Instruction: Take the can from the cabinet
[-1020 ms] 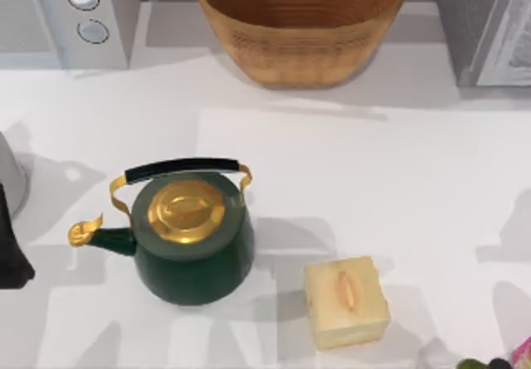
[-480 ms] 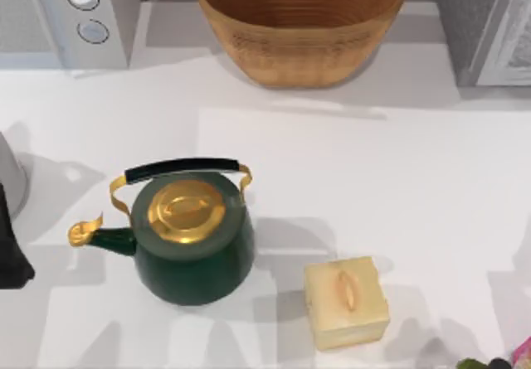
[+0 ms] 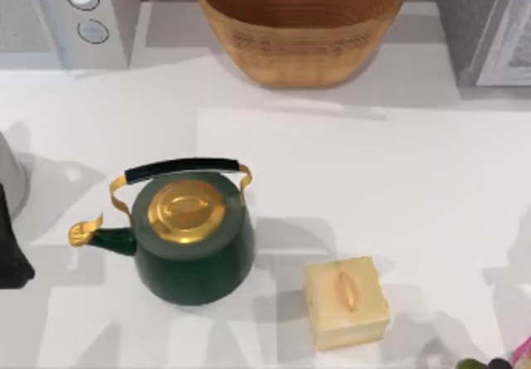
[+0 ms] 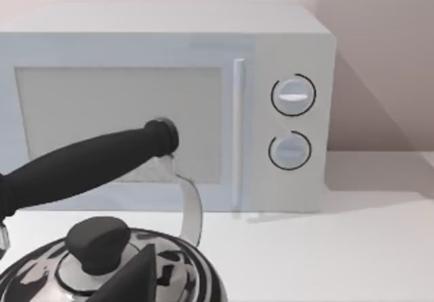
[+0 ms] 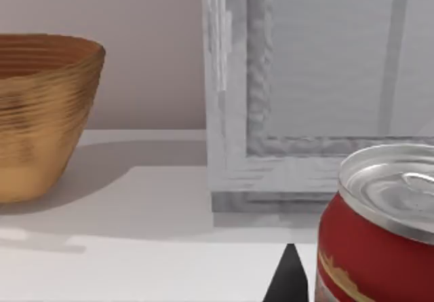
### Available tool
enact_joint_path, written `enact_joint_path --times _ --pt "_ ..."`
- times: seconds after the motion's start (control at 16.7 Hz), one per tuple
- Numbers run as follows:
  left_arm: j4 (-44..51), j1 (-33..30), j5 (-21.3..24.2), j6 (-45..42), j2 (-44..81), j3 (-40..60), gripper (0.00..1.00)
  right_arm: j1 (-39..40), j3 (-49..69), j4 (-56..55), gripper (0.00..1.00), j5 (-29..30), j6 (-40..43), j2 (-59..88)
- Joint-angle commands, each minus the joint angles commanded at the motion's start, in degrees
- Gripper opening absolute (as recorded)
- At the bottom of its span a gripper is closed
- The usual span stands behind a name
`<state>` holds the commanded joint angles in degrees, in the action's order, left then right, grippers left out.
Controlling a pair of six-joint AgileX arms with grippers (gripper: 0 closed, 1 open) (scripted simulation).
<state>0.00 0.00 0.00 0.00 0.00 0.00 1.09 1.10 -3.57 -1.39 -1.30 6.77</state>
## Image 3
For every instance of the pale yellow square bread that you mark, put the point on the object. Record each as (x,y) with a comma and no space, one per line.
(352,319)

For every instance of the pale microwave oven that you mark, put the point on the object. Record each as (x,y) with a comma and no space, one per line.
(116,33)

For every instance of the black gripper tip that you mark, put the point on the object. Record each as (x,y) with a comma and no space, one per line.
(10,253)

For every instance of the brown woven basket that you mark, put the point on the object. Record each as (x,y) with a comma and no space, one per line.
(298,50)

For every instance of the green kettle with gold lid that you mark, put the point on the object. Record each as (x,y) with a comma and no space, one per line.
(199,261)

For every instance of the small round microwave knob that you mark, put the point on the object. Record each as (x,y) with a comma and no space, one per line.
(93,31)

